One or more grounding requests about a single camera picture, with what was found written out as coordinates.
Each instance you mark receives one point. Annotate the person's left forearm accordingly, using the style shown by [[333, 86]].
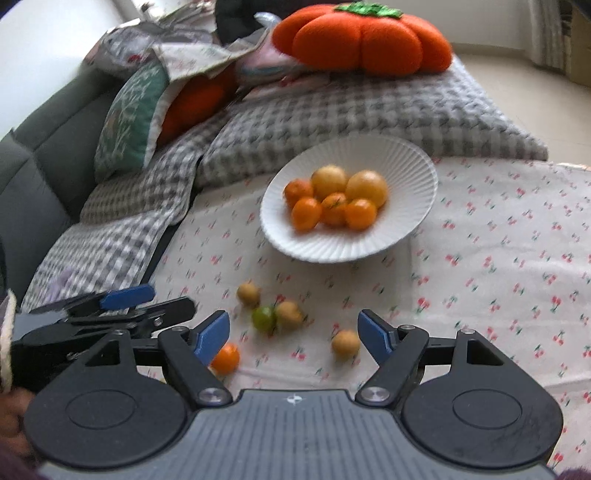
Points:
[[6, 341]]

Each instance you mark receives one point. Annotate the patchwork fabric bag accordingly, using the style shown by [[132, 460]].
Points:
[[124, 50]]

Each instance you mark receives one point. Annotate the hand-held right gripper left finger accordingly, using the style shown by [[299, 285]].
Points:
[[212, 338]]

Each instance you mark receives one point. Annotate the small orange kumquat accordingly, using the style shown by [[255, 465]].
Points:
[[360, 215]]

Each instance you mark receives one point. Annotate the black jacket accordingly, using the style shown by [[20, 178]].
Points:
[[235, 18]]

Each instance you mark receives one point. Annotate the large yellow passion fruit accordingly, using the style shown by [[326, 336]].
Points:
[[368, 187], [328, 181]]

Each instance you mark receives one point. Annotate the cherry print cloth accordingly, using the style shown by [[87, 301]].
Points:
[[485, 258]]

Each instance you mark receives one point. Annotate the grey sofa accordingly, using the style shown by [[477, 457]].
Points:
[[41, 152]]

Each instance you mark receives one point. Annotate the orange persimmon cushion green leaf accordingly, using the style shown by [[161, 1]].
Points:
[[364, 39]]

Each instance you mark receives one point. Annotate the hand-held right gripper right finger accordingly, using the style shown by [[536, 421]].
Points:
[[374, 333]]

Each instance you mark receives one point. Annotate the green branch pattern pillow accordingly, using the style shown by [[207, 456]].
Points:
[[129, 115]]

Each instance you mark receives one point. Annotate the clear plastic bag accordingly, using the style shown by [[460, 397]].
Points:
[[268, 19]]

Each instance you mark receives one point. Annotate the grey checked blanket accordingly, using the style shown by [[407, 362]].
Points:
[[124, 212]]

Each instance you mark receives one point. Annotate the grey curtain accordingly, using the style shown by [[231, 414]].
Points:
[[549, 32]]

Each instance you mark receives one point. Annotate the brown longan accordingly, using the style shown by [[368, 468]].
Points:
[[248, 294], [290, 314], [345, 344]]

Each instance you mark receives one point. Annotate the floral print cloth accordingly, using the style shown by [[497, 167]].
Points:
[[198, 55]]

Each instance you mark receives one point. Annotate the plain orange cushion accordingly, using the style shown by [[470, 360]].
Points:
[[194, 106]]

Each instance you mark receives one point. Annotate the person's left hand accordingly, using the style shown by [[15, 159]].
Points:
[[11, 417]]

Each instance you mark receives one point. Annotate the orange tangerine with stem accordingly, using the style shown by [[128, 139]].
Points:
[[333, 210]]

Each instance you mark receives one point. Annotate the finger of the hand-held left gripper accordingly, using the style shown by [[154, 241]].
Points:
[[157, 314], [127, 296]]

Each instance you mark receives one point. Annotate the green cherry tomato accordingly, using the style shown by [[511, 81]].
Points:
[[263, 319]]

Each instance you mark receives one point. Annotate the grey checked quilted cushion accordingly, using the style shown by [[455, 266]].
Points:
[[369, 115]]

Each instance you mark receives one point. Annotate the plastic bag with clothes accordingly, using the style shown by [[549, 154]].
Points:
[[268, 64]]

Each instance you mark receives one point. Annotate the white ribbed plate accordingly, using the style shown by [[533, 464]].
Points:
[[323, 249]]

